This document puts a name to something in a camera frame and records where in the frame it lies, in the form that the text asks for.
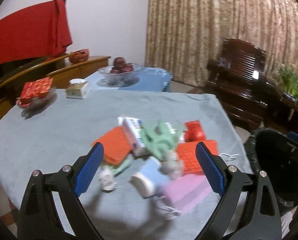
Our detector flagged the pink face mask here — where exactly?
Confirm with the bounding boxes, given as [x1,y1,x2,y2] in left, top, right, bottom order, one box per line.
[155,174,211,220]

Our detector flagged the red plastic bag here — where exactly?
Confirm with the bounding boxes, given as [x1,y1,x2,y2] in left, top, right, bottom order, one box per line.
[184,120,206,142]

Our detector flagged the orange foam net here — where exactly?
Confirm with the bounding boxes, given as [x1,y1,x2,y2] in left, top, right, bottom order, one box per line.
[92,126,132,166]
[176,140,218,175]

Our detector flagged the white tissue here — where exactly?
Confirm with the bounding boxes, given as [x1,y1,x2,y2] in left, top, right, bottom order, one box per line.
[160,151,184,180]

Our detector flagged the white blue medicine box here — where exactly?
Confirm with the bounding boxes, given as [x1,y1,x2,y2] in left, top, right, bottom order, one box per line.
[118,116,149,157]

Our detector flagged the black lined trash bin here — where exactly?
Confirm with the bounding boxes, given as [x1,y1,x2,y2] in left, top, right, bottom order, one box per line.
[244,128,298,215]

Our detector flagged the dark wooden side table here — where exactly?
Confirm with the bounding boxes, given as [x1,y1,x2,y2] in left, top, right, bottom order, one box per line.
[263,96,298,134]

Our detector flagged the green potted plant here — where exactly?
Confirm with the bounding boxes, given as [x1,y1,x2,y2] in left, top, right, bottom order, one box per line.
[278,64,298,105]

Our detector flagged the small crumpled tissue ball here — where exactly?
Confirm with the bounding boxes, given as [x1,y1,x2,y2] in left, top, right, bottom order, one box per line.
[99,166,116,192]

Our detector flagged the grey table cloth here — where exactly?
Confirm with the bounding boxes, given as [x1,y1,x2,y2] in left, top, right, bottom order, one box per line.
[0,88,254,240]

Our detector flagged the dark wooden armchair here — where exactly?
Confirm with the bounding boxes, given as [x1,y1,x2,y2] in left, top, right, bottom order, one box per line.
[204,38,280,129]

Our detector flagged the small glass dish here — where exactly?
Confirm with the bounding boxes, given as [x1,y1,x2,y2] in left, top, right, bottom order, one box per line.
[16,87,57,110]

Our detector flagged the red snack packet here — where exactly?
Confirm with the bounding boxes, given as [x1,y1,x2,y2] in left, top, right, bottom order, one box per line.
[17,77,53,107]

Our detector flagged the white tissue box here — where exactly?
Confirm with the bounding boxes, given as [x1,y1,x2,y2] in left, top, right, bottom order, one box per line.
[65,78,92,99]

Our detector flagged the wooden TV cabinet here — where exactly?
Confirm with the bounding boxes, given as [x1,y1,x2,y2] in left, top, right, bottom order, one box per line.
[0,54,110,120]

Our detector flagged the glass fruit bowl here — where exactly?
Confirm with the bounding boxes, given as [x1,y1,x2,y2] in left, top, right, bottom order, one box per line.
[97,64,144,87]

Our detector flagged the blue table cloth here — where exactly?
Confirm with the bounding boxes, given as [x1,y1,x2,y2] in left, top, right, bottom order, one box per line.
[86,67,172,92]

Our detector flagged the beige patterned curtain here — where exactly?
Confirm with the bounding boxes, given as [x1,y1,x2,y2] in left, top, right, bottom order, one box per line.
[145,0,298,86]

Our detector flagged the red basket ornament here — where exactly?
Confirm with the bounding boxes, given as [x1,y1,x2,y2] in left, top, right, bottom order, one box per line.
[69,49,89,64]

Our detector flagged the red apples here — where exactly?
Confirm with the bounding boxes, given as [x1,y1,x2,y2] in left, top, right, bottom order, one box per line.
[110,57,133,74]

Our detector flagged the red cloth cover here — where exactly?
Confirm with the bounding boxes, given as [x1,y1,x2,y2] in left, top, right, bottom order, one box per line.
[0,0,72,65]

